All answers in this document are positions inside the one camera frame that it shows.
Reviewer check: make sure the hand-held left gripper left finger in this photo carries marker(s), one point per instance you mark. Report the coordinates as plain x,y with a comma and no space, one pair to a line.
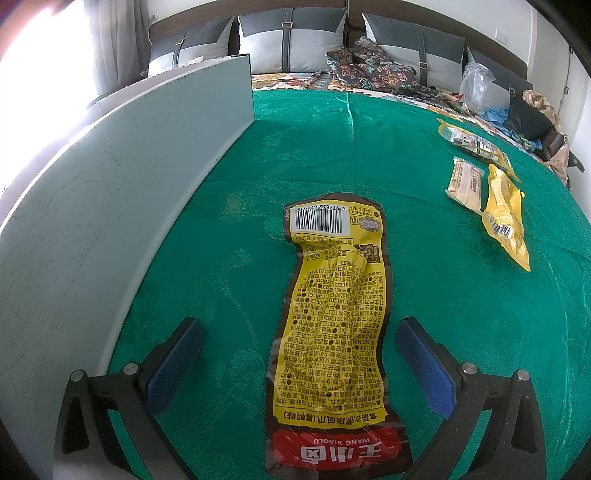
178,364

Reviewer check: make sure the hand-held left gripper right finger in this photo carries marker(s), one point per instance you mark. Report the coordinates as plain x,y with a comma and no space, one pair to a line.
422,364

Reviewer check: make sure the yellow packet with red end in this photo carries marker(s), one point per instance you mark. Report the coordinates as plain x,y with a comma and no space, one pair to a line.
337,314

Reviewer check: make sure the plain yellow snack packet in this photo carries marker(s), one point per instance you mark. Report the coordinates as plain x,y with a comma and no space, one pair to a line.
505,217

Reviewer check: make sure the beige snack bar packet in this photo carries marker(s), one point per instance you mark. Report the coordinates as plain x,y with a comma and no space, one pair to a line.
466,184

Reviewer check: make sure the beige packet with yellow edges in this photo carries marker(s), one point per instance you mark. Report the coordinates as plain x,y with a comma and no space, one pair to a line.
475,145

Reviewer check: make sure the green satin cloth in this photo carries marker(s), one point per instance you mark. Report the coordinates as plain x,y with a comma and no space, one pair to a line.
461,323

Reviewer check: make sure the grey storage box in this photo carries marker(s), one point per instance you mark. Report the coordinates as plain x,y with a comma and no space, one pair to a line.
92,207

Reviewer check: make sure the dark chair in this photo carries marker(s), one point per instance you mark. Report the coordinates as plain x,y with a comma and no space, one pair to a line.
572,159

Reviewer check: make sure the blue cloth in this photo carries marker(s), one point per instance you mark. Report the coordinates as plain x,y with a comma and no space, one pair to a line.
496,114

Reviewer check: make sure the black bag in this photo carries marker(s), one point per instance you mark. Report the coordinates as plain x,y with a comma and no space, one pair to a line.
526,120

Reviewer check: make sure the clear plastic bag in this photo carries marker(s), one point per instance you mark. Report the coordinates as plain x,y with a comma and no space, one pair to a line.
475,87

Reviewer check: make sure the dark floral folded quilt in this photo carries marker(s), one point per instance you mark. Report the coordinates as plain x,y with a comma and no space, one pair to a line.
374,67

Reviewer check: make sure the floral bed sheet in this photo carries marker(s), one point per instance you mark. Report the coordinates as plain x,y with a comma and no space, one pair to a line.
286,81

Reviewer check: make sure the grey curtain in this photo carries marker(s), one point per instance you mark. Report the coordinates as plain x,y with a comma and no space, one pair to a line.
120,41

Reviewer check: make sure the brown bed headboard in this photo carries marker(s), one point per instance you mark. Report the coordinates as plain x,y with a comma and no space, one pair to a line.
355,18

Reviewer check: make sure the white wall switch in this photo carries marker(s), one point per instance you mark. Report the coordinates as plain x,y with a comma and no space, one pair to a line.
501,34

